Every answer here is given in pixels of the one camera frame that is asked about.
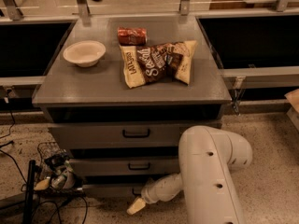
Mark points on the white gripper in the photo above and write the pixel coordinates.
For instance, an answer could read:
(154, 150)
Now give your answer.
(151, 192)

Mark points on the grey bottom drawer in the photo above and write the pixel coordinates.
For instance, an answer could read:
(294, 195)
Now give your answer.
(112, 190)

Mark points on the grey drawer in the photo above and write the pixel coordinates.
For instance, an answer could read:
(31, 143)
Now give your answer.
(122, 134)
(125, 166)
(112, 190)

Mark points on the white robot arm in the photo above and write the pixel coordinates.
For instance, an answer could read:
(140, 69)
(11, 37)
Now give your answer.
(206, 157)

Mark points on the grey middle drawer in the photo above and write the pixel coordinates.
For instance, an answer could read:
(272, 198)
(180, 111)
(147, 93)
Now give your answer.
(125, 166)

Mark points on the grey top drawer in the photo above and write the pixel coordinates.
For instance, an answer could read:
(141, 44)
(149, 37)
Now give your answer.
(122, 134)

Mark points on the grey drawer cabinet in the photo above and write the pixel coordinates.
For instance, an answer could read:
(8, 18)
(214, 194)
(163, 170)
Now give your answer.
(70, 94)

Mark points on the brown and cream chip bag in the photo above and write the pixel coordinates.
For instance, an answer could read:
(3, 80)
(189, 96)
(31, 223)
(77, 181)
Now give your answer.
(149, 64)

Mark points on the white paper bowl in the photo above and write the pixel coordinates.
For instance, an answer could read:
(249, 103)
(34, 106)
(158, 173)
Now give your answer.
(85, 53)

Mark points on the red soda can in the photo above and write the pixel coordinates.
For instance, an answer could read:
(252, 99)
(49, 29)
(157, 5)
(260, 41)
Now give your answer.
(132, 36)

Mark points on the wire basket with items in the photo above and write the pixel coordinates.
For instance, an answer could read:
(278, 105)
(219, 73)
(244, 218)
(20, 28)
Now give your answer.
(55, 175)

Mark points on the black stand post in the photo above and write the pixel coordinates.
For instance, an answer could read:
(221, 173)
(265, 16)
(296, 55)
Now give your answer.
(29, 193)

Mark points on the metal railing frame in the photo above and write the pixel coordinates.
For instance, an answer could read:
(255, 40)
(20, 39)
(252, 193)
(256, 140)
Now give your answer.
(258, 47)

